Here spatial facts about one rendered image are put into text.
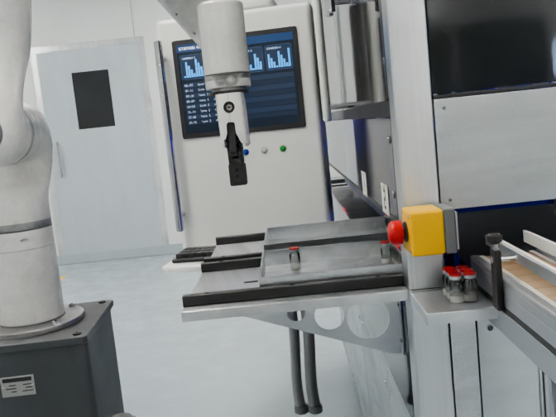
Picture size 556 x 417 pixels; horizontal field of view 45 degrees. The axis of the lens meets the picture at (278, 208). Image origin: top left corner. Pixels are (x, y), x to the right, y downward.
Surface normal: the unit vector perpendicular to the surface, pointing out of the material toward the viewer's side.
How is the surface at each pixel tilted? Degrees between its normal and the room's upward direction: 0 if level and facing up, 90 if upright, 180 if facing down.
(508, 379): 90
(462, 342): 90
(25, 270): 90
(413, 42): 90
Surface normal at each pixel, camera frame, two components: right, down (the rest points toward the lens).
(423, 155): 0.00, 0.12
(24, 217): 0.58, 0.04
